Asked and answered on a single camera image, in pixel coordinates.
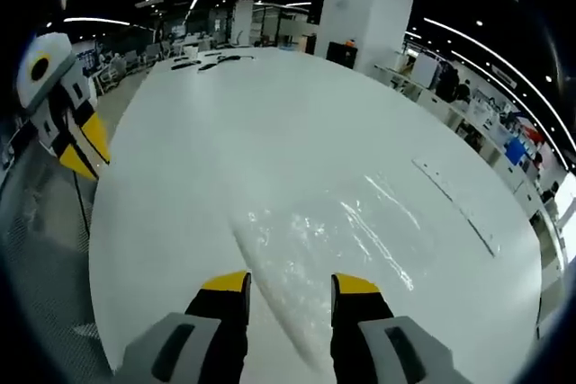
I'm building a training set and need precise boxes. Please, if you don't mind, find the thin white strip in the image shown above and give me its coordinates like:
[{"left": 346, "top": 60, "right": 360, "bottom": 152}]
[{"left": 410, "top": 156, "right": 501, "bottom": 259}]

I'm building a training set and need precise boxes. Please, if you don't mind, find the wide white pillar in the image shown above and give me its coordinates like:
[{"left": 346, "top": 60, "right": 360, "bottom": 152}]
[{"left": 313, "top": 0, "right": 416, "bottom": 76}]

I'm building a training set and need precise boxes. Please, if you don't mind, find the black tool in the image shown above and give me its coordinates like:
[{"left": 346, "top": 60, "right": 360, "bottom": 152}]
[
  {"left": 170, "top": 57, "right": 200, "bottom": 72},
  {"left": 197, "top": 53, "right": 256, "bottom": 73}
]

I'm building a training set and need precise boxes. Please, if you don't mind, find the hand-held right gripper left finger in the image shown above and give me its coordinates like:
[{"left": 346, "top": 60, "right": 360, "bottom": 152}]
[{"left": 117, "top": 270, "right": 253, "bottom": 384}]

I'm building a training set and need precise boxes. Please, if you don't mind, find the black box with orange top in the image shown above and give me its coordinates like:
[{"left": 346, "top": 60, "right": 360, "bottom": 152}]
[{"left": 327, "top": 40, "right": 360, "bottom": 71}]

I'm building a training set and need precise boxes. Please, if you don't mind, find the blue box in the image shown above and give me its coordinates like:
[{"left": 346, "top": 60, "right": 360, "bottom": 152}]
[{"left": 503, "top": 136, "right": 528, "bottom": 165}]

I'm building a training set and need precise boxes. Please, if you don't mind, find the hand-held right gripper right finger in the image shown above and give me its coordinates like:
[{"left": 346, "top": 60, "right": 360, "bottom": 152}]
[{"left": 330, "top": 272, "right": 472, "bottom": 384}]

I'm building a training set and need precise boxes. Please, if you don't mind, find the thin black cable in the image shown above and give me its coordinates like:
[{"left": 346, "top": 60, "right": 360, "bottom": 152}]
[{"left": 70, "top": 166, "right": 92, "bottom": 242}]

